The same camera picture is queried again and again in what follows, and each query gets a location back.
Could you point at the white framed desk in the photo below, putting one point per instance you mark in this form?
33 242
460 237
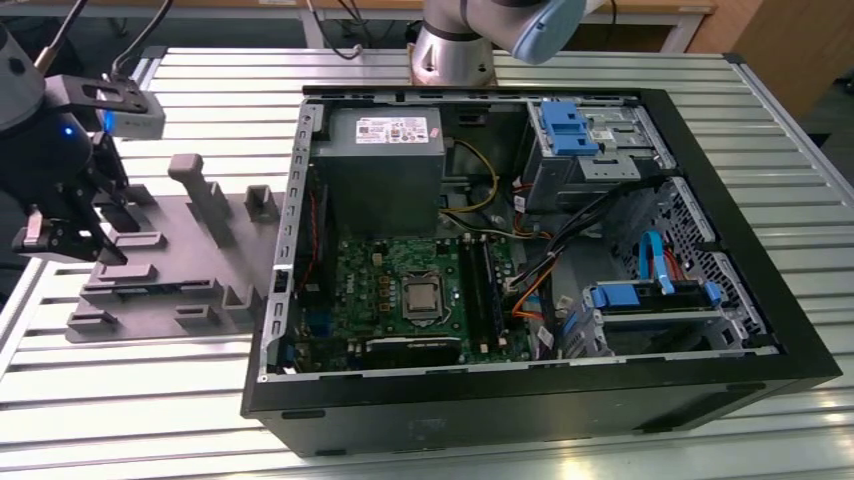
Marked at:
687 25

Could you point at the CPU socket with metal frame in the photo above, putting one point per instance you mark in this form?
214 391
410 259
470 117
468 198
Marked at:
422 322

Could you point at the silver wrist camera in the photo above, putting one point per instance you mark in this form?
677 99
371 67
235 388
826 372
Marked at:
136 122

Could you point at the silver CPU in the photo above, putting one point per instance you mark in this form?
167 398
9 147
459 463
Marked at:
422 298

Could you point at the blue disk carrier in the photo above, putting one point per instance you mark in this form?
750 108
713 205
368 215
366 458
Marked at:
616 297

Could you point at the silver disk bay frame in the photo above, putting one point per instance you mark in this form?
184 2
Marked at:
667 325

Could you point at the blue optical drive bracket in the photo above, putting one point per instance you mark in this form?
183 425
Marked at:
567 130

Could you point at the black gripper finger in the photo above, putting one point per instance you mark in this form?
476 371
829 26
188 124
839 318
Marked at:
108 165
67 230

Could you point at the green motherboard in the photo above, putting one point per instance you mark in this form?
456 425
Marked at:
374 300

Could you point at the grey power supply unit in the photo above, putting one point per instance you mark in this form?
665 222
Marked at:
380 190

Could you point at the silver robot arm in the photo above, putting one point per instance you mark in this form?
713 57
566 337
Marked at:
454 55

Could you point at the wooden cabinet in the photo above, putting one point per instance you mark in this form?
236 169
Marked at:
787 45

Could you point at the silver drive cage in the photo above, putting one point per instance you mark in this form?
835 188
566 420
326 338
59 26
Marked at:
600 170

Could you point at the black graphics card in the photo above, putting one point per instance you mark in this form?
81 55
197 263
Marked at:
410 350

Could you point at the grey parts rack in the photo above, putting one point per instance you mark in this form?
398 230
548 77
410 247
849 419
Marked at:
180 240

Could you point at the black PC case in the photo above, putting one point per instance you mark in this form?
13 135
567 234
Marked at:
534 400

